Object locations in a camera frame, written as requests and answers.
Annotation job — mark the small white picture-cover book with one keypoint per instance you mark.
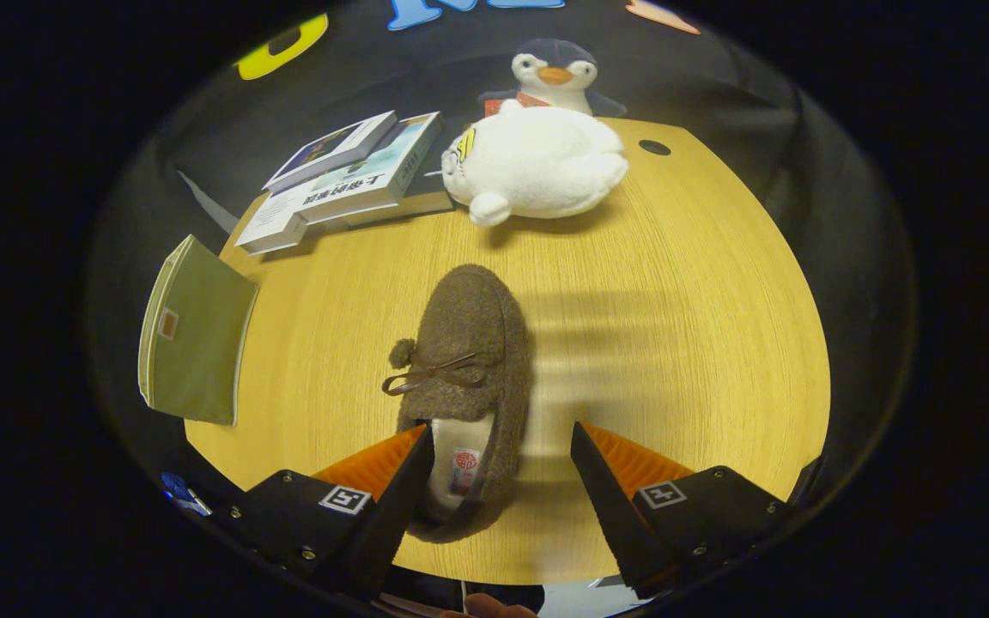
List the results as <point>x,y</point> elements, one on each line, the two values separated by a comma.
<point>331,150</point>

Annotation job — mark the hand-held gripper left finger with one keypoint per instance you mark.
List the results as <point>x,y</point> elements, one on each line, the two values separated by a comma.
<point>391,515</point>

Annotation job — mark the white duck plush toy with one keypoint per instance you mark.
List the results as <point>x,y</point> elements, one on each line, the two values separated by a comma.
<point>546,163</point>

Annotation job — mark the penguin plush toy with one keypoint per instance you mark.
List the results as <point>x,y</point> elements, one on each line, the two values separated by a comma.
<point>556,73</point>

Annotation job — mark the beige fabric storage box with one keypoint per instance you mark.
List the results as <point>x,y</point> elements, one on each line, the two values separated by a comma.
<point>203,343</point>

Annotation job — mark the large white text-cover book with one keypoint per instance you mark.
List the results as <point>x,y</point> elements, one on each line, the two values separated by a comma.
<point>267,227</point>

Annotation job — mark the dark cover book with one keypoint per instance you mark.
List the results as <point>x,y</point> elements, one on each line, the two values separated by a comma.
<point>413,206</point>

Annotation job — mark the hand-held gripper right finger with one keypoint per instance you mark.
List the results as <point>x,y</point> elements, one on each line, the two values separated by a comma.
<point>615,515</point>

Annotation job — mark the brown fuzzy shoe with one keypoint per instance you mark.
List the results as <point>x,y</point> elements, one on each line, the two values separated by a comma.
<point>469,318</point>

